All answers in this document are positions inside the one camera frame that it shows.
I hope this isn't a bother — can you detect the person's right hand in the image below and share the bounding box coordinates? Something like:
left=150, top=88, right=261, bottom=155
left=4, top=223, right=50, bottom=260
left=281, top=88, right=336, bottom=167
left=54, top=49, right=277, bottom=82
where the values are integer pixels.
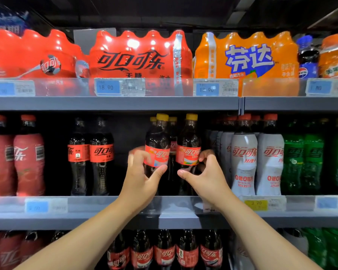
left=177, top=150, right=237, bottom=209

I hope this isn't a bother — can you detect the person's left hand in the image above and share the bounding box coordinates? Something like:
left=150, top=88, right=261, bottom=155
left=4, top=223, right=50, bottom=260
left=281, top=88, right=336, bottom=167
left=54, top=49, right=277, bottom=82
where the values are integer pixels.
left=118, top=150, right=169, bottom=214

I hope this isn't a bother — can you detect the dark cola bottle yellow cap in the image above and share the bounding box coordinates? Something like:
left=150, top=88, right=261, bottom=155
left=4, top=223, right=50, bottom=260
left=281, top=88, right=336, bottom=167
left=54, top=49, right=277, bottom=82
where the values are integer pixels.
left=144, top=113, right=171, bottom=195
left=176, top=113, right=202, bottom=196

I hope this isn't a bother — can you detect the row of dark cola bottles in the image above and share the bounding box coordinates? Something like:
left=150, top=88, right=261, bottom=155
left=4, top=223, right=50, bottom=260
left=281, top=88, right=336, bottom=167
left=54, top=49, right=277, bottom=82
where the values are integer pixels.
left=48, top=229, right=225, bottom=270
left=68, top=116, right=115, bottom=196
left=148, top=115, right=181, bottom=167

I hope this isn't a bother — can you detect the white cola bottle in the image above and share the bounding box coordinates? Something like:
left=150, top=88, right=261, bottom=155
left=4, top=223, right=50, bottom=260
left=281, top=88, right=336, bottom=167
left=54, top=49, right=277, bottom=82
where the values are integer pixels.
left=231, top=233, right=254, bottom=270
left=282, top=228, right=309, bottom=257

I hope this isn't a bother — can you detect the grey store shelving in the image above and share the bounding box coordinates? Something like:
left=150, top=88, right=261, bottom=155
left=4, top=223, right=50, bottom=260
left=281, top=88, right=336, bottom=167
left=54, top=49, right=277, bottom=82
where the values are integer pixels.
left=0, top=76, right=338, bottom=270

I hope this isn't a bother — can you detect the red cola multipack large script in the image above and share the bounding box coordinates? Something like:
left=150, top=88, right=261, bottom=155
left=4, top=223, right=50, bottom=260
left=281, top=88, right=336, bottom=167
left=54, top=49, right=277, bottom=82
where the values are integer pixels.
left=89, top=29, right=193, bottom=82

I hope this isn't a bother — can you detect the orange Fanta multipack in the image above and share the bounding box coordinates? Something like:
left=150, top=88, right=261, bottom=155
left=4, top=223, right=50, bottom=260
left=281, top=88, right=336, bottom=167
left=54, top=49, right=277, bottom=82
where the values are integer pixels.
left=193, top=31, right=300, bottom=82

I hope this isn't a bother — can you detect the row of green soda bottles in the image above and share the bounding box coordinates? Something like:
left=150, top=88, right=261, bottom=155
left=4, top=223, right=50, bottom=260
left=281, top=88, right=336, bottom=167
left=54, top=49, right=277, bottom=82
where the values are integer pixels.
left=301, top=226, right=338, bottom=270

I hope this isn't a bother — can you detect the large cola bottle blue cap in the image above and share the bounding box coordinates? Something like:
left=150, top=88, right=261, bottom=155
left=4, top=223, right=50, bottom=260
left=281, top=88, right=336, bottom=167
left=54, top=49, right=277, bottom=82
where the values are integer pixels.
left=297, top=34, right=321, bottom=80

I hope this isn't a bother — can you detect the red cola multipack round logo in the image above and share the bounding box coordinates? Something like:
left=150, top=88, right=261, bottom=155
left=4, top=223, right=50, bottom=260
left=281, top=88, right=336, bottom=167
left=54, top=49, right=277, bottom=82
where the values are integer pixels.
left=0, top=28, right=91, bottom=79

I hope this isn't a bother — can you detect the orange soda bottle orange cap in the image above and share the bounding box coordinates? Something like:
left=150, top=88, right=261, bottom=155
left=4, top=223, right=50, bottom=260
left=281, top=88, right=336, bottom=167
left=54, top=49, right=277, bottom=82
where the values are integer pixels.
left=318, top=33, right=338, bottom=80

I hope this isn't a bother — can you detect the person's right forearm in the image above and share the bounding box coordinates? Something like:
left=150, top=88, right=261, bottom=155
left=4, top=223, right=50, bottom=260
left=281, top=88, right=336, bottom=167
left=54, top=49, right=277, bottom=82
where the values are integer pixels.
left=214, top=194, right=324, bottom=270

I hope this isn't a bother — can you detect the person's left forearm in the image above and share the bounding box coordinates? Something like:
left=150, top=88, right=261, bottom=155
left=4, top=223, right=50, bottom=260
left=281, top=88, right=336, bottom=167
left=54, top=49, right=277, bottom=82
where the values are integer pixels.
left=14, top=199, right=147, bottom=270

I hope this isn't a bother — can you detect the row of shelf price tags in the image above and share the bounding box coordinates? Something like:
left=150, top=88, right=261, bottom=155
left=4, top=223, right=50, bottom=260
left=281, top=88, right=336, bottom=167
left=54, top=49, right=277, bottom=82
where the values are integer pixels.
left=0, top=77, right=338, bottom=99
left=0, top=195, right=338, bottom=214

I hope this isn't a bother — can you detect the grey rectangular panel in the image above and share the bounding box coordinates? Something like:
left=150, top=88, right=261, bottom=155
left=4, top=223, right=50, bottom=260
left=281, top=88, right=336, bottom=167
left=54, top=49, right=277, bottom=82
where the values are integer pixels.
left=73, top=28, right=118, bottom=54

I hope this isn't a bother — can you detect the blue promo banner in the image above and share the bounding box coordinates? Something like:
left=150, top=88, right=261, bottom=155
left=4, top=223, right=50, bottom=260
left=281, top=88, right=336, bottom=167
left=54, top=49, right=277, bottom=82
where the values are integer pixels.
left=0, top=11, right=32, bottom=37

